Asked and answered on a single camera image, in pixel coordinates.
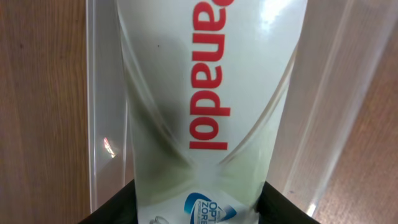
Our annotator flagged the white Panadol box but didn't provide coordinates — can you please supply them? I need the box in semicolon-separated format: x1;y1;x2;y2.
116;0;307;223

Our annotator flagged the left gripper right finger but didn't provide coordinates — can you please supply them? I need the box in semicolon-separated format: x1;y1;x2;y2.
255;182;320;224

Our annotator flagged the clear plastic container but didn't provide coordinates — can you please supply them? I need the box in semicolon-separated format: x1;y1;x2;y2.
86;0;397;218

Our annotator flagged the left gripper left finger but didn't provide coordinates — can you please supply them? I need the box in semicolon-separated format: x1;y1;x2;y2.
79;180;138;224

